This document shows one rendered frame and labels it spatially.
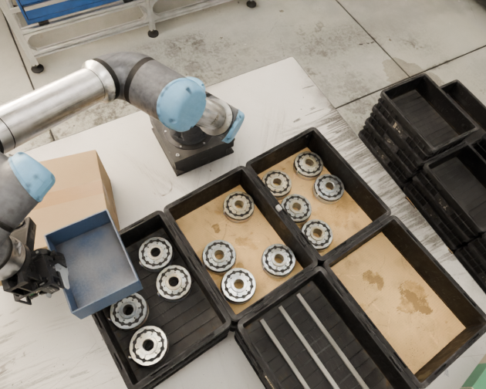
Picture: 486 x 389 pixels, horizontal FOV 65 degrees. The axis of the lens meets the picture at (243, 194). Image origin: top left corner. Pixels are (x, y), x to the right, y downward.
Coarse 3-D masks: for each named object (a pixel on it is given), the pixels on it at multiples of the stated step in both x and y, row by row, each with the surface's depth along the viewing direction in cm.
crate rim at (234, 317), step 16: (224, 176) 124; (192, 192) 119; (272, 208) 118; (176, 224) 113; (288, 224) 116; (192, 256) 109; (208, 272) 107; (304, 272) 109; (224, 304) 103; (256, 304) 105
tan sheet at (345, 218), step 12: (276, 168) 136; (288, 168) 137; (324, 168) 138; (300, 180) 135; (312, 180) 135; (300, 192) 133; (312, 192) 133; (312, 204) 131; (324, 204) 131; (336, 204) 131; (348, 204) 132; (312, 216) 129; (324, 216) 129; (336, 216) 129; (348, 216) 130; (360, 216) 130; (300, 228) 126; (336, 228) 127; (348, 228) 127; (360, 228) 128; (336, 240) 125; (324, 252) 123
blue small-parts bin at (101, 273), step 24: (96, 216) 92; (48, 240) 88; (72, 240) 95; (96, 240) 95; (120, 240) 89; (72, 264) 92; (96, 264) 92; (120, 264) 93; (72, 288) 89; (96, 288) 90; (120, 288) 84; (72, 312) 80
